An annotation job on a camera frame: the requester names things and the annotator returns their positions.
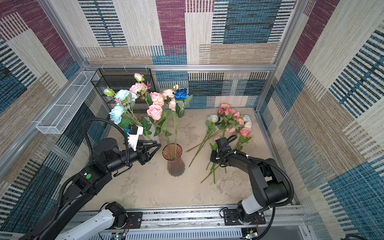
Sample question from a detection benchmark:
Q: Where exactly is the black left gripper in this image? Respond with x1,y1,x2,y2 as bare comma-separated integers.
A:
106,139,161,176

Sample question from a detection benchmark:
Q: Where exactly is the pink ribbed glass vase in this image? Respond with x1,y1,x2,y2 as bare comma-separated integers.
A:
162,143,185,177

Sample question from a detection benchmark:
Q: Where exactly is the pink rose stem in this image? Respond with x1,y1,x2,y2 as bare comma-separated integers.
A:
147,104,174,157

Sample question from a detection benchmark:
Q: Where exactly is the cream white rose stem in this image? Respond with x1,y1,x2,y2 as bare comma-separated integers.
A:
169,99,178,159

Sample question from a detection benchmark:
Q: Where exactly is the blue rose stem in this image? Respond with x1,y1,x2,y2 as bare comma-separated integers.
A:
174,88,192,159

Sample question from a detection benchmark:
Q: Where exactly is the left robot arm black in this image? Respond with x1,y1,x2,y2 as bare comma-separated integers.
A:
21,120,162,240

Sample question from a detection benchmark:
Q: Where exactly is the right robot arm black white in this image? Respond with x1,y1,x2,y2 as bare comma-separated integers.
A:
210,135,295,224

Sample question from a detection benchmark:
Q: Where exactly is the pile of artificial flowers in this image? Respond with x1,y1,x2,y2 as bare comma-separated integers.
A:
187,102,253,184

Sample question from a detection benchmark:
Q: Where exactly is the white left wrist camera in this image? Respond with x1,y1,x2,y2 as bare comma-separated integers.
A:
124,125,144,151

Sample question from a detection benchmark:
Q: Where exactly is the black wire mesh shelf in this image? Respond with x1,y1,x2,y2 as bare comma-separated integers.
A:
91,68,159,112

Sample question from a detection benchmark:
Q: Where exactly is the white wire mesh basket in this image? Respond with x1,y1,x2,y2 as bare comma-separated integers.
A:
36,71,95,135

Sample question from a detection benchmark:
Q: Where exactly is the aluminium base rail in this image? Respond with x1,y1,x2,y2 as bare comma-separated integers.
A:
91,205,316,240

